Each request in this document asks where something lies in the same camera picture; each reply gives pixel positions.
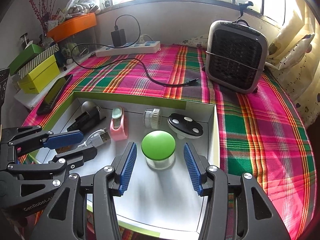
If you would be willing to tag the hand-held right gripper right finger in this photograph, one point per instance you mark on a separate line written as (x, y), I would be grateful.
(192, 170)

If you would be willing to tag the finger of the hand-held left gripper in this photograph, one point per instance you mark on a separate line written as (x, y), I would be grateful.
(65, 138)
(75, 156)

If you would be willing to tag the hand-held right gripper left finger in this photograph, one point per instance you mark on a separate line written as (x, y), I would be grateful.
(128, 167)

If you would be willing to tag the black device clear cap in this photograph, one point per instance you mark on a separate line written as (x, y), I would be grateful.
(87, 121)

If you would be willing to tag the green cardboard box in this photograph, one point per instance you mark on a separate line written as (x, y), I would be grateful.
(162, 192)

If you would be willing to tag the grey ball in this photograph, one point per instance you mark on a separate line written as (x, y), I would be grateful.
(87, 105)

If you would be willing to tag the pink clip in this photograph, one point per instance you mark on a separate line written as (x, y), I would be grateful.
(118, 127)

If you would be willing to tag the black oval dotted gadget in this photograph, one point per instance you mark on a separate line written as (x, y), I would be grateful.
(185, 126)

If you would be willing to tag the small white jar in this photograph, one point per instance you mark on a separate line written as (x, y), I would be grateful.
(152, 117)

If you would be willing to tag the black phone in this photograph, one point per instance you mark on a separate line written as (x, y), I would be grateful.
(55, 95)

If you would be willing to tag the yellow green box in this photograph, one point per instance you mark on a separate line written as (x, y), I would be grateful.
(42, 76)

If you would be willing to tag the pink green plaid blanket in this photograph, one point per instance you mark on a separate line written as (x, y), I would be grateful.
(250, 130)

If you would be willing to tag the striped box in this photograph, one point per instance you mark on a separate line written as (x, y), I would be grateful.
(42, 56)

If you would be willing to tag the pale green mug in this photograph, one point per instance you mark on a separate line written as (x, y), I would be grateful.
(68, 48)

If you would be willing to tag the dark green box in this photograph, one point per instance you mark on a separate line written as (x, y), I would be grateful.
(25, 57)

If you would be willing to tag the glass jar dark contents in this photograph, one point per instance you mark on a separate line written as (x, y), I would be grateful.
(25, 41)

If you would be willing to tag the white power strip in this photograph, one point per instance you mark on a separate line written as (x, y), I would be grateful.
(130, 48)

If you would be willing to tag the black charger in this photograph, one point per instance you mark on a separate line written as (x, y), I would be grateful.
(118, 38)

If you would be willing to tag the orange box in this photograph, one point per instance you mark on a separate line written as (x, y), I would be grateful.
(75, 25)

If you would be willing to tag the red berry branches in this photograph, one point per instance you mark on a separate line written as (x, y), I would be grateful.
(41, 21)

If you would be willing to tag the small grey space heater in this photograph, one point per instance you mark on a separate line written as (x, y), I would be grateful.
(235, 55)

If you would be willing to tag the cream floral cloth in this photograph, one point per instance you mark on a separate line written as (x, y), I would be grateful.
(195, 42)

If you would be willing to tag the pile of plastic bags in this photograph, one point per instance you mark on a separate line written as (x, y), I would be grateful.
(80, 2)

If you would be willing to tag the cream heart print curtain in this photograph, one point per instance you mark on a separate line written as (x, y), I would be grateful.
(300, 55)

